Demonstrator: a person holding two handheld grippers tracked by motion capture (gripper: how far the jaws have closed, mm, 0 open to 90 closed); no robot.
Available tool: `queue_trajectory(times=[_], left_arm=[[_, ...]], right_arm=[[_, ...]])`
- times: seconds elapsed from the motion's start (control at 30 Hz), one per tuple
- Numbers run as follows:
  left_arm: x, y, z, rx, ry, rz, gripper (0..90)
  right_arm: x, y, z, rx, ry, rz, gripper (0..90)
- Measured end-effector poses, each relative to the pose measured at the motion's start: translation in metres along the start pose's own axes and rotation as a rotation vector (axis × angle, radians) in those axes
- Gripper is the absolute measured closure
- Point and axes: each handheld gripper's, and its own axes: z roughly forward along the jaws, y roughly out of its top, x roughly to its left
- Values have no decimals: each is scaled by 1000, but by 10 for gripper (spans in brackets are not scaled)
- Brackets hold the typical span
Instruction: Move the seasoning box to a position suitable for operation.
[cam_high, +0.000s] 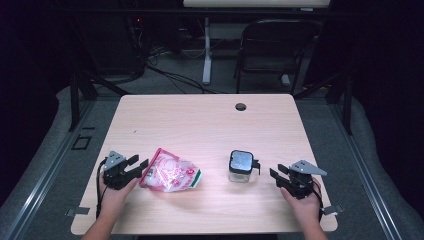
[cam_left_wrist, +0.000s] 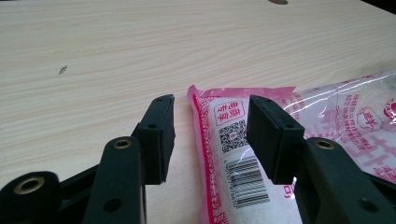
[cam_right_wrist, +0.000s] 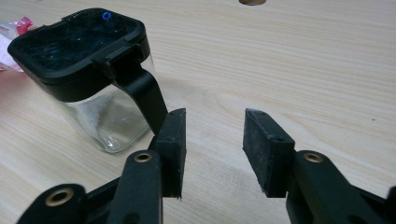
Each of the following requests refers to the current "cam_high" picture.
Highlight glass jar with black lid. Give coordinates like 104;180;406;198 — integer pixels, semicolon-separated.
228;149;261;184

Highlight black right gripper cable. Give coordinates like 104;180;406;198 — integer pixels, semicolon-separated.
311;179;325;223

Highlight person's left hand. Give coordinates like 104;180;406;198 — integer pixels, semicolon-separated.
98;178;140;219

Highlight dark computer tower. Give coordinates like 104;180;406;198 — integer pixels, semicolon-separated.
81;13;148;78

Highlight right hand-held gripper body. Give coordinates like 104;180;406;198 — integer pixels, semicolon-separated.
282;159;328;200

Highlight black floor cables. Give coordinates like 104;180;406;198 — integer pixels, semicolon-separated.
145;49;231;95

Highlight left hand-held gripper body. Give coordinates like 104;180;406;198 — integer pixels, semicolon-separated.
102;150;134;191

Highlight grey metal table bracket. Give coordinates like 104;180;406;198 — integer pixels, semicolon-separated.
320;203;345;217
65;206;91;218

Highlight person's right hand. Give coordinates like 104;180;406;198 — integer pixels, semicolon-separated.
280;178;323;228

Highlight white desk leg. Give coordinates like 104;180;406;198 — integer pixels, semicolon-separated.
202;16;213;85

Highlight black metal frame stand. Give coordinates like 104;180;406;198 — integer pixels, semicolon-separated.
67;68;132;133
293;71;354;136

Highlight red and white seasoning bag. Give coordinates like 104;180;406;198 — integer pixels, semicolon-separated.
139;147;203;193

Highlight aluminium floor rail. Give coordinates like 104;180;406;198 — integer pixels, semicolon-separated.
0;99;97;240
328;99;405;240

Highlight black folding chair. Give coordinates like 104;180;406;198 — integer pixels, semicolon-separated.
234;18;318;96

